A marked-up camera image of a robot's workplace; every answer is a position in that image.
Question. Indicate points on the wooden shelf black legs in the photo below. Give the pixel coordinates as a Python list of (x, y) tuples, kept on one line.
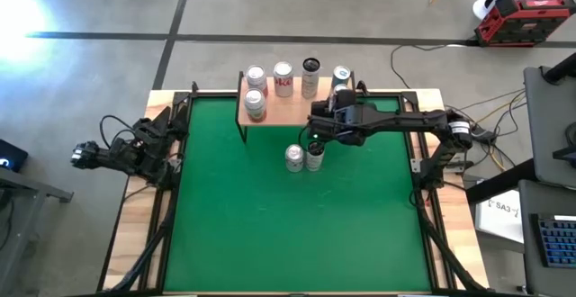
[(288, 110)]

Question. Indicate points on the black power strip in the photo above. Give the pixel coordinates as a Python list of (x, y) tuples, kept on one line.
[(479, 132)]

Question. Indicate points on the white Celsius can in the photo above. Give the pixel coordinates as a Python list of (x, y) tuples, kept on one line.
[(310, 85)]

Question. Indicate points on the grey desk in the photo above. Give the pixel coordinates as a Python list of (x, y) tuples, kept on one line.
[(533, 279), (546, 121)]

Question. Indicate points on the red black tool box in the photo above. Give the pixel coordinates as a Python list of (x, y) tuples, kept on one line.
[(526, 20)]

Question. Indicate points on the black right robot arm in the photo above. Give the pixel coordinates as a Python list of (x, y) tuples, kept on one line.
[(405, 119)]

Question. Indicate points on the white paper sign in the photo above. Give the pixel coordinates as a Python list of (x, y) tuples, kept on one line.
[(499, 218)]

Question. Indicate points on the grey side table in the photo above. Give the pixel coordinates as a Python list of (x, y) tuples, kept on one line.
[(40, 191)]

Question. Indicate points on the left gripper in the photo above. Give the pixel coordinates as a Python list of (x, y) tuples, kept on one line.
[(150, 141)]

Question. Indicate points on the Spindrift can pink band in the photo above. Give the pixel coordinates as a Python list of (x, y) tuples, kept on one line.
[(256, 75)]

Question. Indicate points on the green table mat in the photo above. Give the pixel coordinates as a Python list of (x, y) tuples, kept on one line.
[(247, 234)]

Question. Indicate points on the white Diet Coke can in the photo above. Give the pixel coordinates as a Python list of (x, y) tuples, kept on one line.
[(283, 83)]

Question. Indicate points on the black rig frame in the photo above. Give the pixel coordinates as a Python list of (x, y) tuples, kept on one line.
[(211, 95)]

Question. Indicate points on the black electronic device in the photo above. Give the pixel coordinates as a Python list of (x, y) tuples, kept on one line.
[(11, 153)]

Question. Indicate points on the backlit keyboard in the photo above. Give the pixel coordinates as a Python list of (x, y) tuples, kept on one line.
[(558, 243)]

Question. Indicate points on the silver Celsius can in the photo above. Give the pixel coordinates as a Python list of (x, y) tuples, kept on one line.
[(314, 162)]

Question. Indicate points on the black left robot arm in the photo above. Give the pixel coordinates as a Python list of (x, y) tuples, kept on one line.
[(112, 157)]

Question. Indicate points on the silver Diet Coke can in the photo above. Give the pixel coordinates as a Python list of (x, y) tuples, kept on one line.
[(294, 162)]

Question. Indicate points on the Spindrift can green circle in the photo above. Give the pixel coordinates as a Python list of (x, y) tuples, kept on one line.
[(255, 108)]

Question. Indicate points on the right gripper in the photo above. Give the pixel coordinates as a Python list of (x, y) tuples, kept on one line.
[(330, 123)]

